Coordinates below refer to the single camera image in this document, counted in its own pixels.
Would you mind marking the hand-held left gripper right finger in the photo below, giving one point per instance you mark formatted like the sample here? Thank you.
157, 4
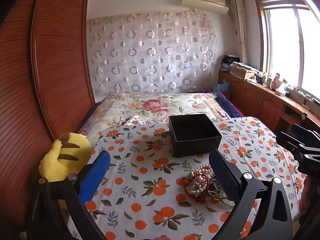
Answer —
225, 177

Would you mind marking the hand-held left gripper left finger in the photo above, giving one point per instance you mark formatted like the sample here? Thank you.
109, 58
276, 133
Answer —
96, 175

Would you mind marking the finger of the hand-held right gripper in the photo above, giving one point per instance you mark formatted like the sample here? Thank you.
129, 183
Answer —
287, 140
303, 131

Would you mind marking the black square box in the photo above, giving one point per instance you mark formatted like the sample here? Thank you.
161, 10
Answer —
193, 135

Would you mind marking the person's right hand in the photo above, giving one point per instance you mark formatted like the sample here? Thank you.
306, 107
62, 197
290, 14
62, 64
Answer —
308, 197

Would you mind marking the yellow plush toy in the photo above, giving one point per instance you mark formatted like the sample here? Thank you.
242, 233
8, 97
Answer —
67, 152

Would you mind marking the long wooden cabinet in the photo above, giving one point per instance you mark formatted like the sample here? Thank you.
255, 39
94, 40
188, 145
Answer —
257, 100

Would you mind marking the pink figurine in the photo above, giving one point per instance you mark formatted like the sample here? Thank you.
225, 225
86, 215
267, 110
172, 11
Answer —
277, 82

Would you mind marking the orange fruit print cloth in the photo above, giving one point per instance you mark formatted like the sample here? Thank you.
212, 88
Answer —
155, 200

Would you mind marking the dark blue blanket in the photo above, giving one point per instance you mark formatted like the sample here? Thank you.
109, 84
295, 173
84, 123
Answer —
227, 102

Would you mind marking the flat cardboard box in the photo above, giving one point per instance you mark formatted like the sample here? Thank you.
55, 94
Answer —
243, 72

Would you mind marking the floral bed quilt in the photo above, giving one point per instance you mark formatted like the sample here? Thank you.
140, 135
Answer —
140, 107

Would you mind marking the light blue plastic bag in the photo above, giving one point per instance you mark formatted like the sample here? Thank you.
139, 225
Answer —
221, 86

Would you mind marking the pile of folded clothes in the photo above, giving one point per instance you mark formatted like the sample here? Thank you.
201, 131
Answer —
228, 63

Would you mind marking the wooden slatted wardrobe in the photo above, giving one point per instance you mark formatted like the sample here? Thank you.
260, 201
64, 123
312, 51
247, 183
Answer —
37, 80

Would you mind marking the pale window curtain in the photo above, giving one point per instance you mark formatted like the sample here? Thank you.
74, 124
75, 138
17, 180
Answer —
238, 25

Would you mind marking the wooden frame window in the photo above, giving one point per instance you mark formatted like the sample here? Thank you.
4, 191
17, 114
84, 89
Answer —
287, 45

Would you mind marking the circle pattern wall cloth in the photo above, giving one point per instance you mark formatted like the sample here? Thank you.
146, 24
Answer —
150, 52

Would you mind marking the wall air conditioner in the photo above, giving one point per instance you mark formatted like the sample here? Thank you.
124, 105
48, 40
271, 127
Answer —
203, 0

